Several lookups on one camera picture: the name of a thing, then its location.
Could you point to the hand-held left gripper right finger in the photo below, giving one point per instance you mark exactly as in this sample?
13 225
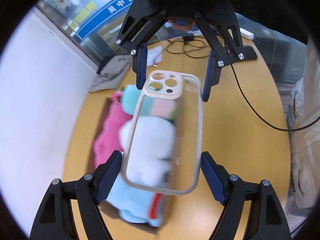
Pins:
212 177

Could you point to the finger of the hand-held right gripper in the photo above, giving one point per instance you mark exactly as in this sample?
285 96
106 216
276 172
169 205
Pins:
142 65
211 75

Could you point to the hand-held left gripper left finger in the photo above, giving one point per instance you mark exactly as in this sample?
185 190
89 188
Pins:
110 173

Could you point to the teal and pink plush toy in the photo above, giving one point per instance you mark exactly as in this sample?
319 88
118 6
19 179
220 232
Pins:
130 97

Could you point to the light blue plush toy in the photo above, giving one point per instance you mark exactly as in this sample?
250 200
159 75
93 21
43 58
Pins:
135 205

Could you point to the white panda plush toy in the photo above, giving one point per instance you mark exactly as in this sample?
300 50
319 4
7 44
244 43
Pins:
125 135

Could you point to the clear phone case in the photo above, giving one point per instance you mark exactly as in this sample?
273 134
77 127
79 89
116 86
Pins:
162 155

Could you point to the brown cardboard box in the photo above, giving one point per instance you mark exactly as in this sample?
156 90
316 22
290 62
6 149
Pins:
107 110

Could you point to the person's right hand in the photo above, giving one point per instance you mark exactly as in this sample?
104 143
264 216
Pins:
187 27

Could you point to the white paper sheet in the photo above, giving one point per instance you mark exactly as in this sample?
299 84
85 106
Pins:
153 55

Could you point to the grey cloth bag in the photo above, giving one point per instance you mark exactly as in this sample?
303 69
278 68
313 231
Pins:
110 75

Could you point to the black flat device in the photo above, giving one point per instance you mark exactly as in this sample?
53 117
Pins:
250 53

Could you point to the row of yellow sticky notes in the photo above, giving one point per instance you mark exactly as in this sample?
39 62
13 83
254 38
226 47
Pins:
90 6

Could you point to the beige jacket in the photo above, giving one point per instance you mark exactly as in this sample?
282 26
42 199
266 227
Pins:
305 142

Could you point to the cartoon picture sheet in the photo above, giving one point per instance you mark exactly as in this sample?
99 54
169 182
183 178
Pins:
60 1

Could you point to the blue wall banner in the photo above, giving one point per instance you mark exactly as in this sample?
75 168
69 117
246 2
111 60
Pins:
107 12

